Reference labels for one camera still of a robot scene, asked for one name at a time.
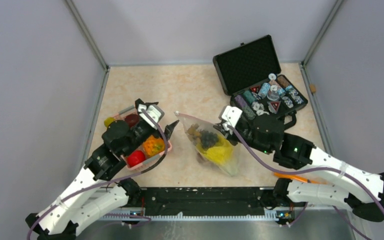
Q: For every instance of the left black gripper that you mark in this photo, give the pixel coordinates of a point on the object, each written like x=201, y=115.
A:
x=170, y=127

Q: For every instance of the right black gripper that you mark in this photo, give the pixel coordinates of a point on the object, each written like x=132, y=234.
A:
x=231, y=138

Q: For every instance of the yellow napa cabbage toy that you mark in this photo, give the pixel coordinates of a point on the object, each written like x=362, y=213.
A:
x=223, y=155

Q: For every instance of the tan longan fruit cluster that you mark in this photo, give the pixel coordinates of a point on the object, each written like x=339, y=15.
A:
x=193, y=133

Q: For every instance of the clear zip top bag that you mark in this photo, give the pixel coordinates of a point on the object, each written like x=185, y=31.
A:
x=186, y=121

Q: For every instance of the dark black grape bunch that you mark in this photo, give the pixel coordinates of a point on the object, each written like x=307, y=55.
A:
x=208, y=139

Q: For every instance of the yellow banana bunch toy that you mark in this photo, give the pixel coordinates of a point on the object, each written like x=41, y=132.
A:
x=108, y=121

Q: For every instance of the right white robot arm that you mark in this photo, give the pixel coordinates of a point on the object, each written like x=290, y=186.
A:
x=309, y=174

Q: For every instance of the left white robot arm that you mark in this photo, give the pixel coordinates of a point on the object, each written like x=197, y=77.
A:
x=72, y=211

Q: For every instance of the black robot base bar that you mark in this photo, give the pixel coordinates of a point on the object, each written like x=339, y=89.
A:
x=204, y=201

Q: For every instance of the pink plastic food basket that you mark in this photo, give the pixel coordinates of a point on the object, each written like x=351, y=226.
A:
x=117, y=139

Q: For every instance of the dark red plum toy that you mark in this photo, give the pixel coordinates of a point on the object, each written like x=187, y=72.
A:
x=132, y=119

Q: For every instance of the orange spiky fruit toy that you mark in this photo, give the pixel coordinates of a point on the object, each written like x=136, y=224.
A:
x=153, y=146

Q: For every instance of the purple poker chip stack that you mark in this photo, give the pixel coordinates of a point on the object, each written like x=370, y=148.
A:
x=240, y=102

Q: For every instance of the green poker chip stack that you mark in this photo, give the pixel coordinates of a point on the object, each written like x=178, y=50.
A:
x=249, y=97

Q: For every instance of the red apple toy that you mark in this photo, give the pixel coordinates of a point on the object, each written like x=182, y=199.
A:
x=135, y=158

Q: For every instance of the light blue poker chip stack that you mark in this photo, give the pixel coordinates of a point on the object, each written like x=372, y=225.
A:
x=264, y=89

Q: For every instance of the black poker chip case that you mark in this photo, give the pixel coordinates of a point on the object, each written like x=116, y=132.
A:
x=247, y=67

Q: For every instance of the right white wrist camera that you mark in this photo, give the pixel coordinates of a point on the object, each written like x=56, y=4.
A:
x=229, y=117

